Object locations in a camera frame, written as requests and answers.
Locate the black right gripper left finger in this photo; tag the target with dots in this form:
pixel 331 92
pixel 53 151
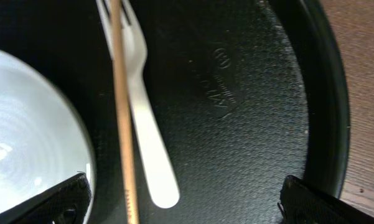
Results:
pixel 64 203

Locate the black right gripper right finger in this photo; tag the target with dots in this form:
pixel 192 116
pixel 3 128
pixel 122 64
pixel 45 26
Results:
pixel 301 203

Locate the pale grey plate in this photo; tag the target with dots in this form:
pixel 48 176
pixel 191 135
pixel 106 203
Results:
pixel 42 138

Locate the wooden chopstick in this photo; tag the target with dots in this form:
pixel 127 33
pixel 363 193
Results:
pixel 123 115

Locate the white plastic fork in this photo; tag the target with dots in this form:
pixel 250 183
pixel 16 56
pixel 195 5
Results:
pixel 158 170

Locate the round black tray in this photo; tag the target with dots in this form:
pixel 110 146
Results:
pixel 245 93

